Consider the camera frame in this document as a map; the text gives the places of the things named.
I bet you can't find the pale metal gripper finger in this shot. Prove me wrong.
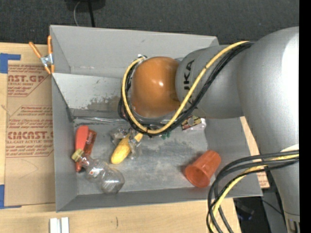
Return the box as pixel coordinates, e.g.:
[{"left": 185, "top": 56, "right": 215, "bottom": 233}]
[
  {"left": 110, "top": 127, "right": 130, "bottom": 146},
  {"left": 128, "top": 134, "right": 143, "bottom": 160}
]

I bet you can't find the yellow toy corn cob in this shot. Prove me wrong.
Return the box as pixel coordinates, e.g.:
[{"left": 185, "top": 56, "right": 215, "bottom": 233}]
[{"left": 110, "top": 133, "right": 144, "bottom": 165}]

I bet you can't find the red-brown printed packet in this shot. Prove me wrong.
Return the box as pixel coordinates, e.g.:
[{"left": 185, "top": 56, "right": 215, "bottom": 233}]
[{"left": 82, "top": 130, "right": 98, "bottom": 156}]

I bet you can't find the grey metal bin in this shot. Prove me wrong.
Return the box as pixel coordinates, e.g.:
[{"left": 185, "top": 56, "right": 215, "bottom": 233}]
[{"left": 49, "top": 25, "right": 264, "bottom": 213}]

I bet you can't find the clear plastic bottle yellow cap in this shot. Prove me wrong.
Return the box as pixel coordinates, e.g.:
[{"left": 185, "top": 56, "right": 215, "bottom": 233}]
[{"left": 71, "top": 149, "right": 125, "bottom": 195}]

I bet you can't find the small white and red box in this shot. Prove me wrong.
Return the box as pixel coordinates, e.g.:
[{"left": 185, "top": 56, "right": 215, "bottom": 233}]
[{"left": 181, "top": 115, "right": 207, "bottom": 133}]

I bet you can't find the orange plastic cup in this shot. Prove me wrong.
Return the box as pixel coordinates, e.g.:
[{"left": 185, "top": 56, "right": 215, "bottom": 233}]
[{"left": 183, "top": 150, "right": 222, "bottom": 189}]

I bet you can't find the brown cardboard board red print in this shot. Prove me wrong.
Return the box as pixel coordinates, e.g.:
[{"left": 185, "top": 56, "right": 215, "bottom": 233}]
[{"left": 0, "top": 42, "right": 271, "bottom": 209}]

